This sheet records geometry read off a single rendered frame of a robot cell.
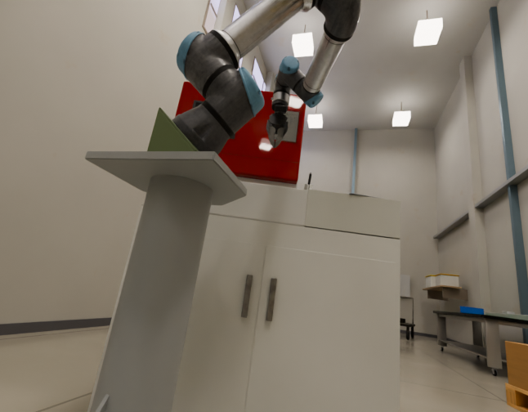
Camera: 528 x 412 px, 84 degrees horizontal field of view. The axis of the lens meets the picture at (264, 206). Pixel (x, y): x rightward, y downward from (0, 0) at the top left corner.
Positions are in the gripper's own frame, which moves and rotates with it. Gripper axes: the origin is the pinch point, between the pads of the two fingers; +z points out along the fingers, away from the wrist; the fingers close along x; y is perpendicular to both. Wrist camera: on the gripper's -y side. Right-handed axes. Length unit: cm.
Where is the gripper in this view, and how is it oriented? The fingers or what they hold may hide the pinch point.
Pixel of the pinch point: (275, 144)
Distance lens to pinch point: 124.5
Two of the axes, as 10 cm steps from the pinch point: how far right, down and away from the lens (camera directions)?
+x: -9.9, -1.3, 0.3
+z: -1.3, 9.5, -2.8
